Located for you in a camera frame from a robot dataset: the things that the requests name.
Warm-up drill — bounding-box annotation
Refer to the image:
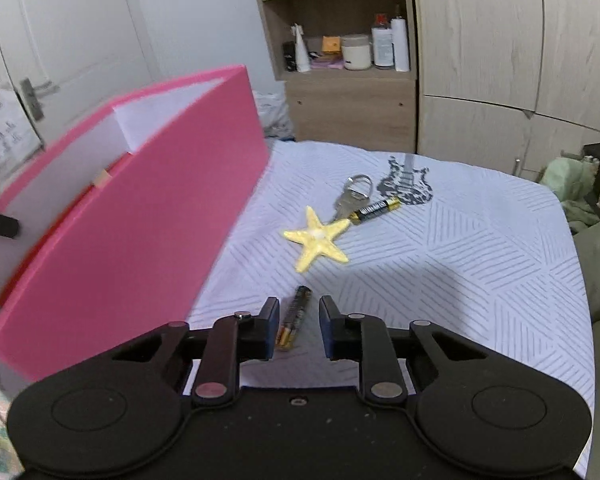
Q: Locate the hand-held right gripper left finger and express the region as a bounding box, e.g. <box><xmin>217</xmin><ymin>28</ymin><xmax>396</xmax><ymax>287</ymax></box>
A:
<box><xmin>112</xmin><ymin>296</ymin><xmax>281</xmax><ymax>408</ymax></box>

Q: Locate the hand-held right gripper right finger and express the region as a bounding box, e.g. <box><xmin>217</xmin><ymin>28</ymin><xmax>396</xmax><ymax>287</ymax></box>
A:
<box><xmin>318</xmin><ymin>295</ymin><xmax>486</xmax><ymax>408</ymax></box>

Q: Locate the black gold battery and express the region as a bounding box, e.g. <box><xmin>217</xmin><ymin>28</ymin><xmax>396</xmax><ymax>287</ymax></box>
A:
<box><xmin>275</xmin><ymin>285</ymin><xmax>312</xmax><ymax>351</ymax></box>
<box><xmin>350</xmin><ymin>197</ymin><xmax>402</xmax><ymax>225</ymax></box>

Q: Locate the pink cardboard box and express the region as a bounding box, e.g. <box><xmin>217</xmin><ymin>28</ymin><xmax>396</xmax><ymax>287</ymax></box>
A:
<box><xmin>0</xmin><ymin>64</ymin><xmax>272</xmax><ymax>383</ymax></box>

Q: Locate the white paper sign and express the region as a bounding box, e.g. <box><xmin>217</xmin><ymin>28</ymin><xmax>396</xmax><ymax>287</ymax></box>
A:
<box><xmin>0</xmin><ymin>99</ymin><xmax>42</xmax><ymax>182</ymax></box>

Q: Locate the yellow starfish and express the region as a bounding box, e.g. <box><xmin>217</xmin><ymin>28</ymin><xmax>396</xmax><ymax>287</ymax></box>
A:
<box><xmin>282</xmin><ymin>205</ymin><xmax>354</xmax><ymax>274</ymax></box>

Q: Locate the white patterned bedspread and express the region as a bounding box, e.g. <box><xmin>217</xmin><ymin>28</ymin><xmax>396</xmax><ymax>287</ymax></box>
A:
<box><xmin>184</xmin><ymin>139</ymin><xmax>597</xmax><ymax>480</ymax></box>

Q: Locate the white plastic bag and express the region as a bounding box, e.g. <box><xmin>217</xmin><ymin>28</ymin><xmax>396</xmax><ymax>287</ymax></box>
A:
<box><xmin>254</xmin><ymin>90</ymin><xmax>297</xmax><ymax>142</ymax></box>

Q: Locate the white door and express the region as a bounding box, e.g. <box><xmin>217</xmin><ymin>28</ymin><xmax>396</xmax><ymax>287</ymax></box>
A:
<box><xmin>0</xmin><ymin>0</ymin><xmax>162</xmax><ymax>128</ymax></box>

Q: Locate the wooden shelf cabinet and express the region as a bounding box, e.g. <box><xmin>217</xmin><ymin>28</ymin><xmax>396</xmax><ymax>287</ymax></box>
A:
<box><xmin>246</xmin><ymin>0</ymin><xmax>420</xmax><ymax>155</ymax></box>

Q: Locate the white nozzle bottle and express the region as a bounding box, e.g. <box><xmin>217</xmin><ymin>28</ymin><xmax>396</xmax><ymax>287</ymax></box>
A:
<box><xmin>290</xmin><ymin>23</ymin><xmax>312</xmax><ymax>74</ymax></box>

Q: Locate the white cream jar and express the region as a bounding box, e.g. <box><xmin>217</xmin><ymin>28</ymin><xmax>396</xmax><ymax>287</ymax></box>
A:
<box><xmin>340</xmin><ymin>34</ymin><xmax>372</xmax><ymax>71</ymax></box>

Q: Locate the pale green plush toy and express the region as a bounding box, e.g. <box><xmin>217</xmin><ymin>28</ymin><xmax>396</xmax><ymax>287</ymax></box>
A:
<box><xmin>539</xmin><ymin>156</ymin><xmax>600</xmax><ymax>234</ymax></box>

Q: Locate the white bottle red cap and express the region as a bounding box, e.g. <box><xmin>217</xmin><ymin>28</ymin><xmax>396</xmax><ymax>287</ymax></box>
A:
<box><xmin>371</xmin><ymin>13</ymin><xmax>396</xmax><ymax>69</ymax></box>

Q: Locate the tall white cylinder bottle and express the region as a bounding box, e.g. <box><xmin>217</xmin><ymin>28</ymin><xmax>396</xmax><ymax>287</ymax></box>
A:
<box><xmin>390</xmin><ymin>7</ymin><xmax>411</xmax><ymax>73</ymax></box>

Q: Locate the light wooden wardrobe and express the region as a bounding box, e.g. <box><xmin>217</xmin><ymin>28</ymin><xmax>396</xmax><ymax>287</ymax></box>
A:
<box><xmin>409</xmin><ymin>0</ymin><xmax>600</xmax><ymax>196</ymax></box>

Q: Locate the metal door handle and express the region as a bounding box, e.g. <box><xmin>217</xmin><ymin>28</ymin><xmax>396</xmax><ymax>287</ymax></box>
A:
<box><xmin>18</xmin><ymin>78</ymin><xmax>61</xmax><ymax>122</ymax></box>

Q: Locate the silver key with ring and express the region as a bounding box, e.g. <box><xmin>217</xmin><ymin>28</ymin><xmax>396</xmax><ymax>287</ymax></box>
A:
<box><xmin>332</xmin><ymin>173</ymin><xmax>374</xmax><ymax>224</ymax></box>

